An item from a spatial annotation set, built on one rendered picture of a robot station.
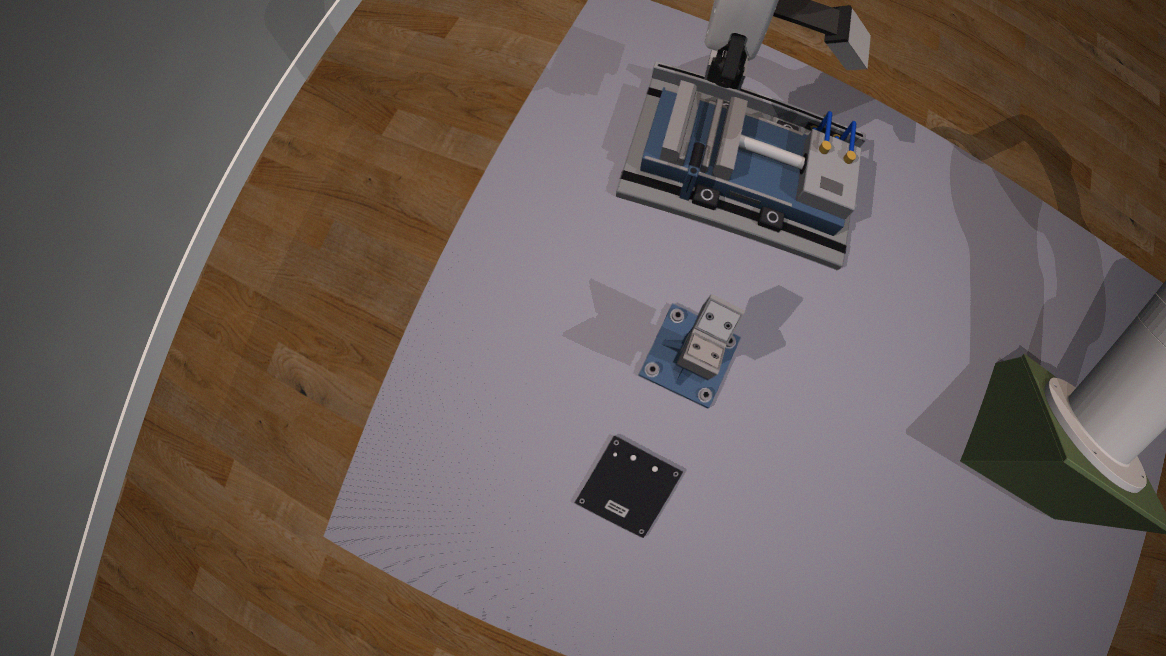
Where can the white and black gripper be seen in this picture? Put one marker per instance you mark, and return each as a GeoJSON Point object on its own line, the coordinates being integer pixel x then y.
{"type": "Point", "coordinates": [736, 20]}

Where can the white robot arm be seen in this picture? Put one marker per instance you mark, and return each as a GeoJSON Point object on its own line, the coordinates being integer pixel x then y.
{"type": "Point", "coordinates": [1120, 406]}

